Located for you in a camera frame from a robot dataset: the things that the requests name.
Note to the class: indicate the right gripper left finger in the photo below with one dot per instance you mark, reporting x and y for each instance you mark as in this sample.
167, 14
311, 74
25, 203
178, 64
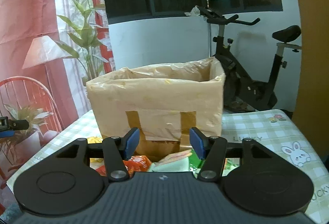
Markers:
116, 150

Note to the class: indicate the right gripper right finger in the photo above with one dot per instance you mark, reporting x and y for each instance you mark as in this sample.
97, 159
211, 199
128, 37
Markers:
212, 150

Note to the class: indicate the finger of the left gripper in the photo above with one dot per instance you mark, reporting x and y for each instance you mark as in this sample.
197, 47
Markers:
18, 124
6, 134

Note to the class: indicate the green flower chip bag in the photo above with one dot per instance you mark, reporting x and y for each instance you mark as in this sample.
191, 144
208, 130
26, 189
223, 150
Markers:
186, 161

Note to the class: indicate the yellow candy packet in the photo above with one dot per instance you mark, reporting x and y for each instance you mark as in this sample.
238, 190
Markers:
93, 140

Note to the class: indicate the orange snack bag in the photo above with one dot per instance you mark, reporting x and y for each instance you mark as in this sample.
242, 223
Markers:
134, 164

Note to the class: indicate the cardboard box with plastic liner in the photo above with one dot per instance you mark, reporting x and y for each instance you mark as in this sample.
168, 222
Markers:
164, 101

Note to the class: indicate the checkered green tablecloth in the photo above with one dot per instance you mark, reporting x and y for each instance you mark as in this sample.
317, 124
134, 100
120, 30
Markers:
271, 128

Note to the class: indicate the printed room backdrop curtain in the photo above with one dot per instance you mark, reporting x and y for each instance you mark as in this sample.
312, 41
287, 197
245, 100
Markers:
50, 49

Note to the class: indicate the wooden door panel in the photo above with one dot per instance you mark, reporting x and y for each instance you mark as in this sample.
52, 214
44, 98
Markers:
311, 111

